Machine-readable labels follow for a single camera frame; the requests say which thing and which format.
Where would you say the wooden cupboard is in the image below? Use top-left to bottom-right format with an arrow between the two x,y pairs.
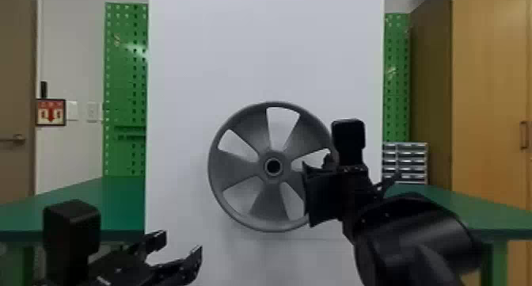
408,0 -> 532,286

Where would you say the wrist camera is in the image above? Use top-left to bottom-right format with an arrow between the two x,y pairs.
330,118 -> 368,167
42,198 -> 102,286

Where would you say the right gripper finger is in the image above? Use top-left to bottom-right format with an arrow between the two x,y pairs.
301,160 -> 339,229

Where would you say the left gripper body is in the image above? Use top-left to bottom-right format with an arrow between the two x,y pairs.
84,246 -> 167,286

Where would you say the cupboard handle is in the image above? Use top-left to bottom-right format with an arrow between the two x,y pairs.
519,120 -> 531,151

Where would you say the white drawer cabinet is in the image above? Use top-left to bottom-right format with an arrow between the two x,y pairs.
382,141 -> 429,185

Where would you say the red wall sign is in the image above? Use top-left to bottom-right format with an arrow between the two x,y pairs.
35,97 -> 67,128

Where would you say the grey wheel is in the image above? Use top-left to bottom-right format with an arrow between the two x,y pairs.
207,101 -> 336,234

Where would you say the white panel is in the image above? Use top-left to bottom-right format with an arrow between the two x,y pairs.
146,0 -> 386,286

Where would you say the white wall switch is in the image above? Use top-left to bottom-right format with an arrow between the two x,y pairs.
66,100 -> 80,123
85,101 -> 101,124

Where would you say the brown door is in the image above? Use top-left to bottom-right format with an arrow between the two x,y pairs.
0,0 -> 40,205

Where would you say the metal door handle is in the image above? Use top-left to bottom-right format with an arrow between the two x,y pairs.
0,133 -> 27,146

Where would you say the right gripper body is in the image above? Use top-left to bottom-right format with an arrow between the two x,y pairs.
331,163 -> 378,235

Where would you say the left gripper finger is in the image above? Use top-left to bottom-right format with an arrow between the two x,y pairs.
126,229 -> 169,261
150,244 -> 203,286

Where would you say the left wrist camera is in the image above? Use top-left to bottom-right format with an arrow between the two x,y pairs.
42,198 -> 102,286

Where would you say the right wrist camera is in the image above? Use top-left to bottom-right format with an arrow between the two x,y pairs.
330,118 -> 368,167

